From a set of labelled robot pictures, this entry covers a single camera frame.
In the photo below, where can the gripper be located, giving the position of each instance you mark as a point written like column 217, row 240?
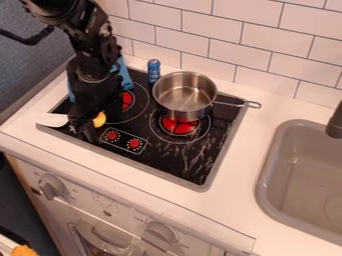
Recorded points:
column 94, row 95

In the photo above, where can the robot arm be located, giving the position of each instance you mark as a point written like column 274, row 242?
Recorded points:
column 87, row 30

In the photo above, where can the blue cloth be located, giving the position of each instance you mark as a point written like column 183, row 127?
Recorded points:
column 123, row 76

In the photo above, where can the blue can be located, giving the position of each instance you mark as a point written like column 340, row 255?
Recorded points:
column 153, row 70

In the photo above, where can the toy stove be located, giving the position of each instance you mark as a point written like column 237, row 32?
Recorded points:
column 178, row 150

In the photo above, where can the silver pot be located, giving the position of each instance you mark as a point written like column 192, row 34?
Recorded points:
column 185, row 93

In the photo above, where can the toy sink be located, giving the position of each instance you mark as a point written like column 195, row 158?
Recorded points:
column 302, row 180

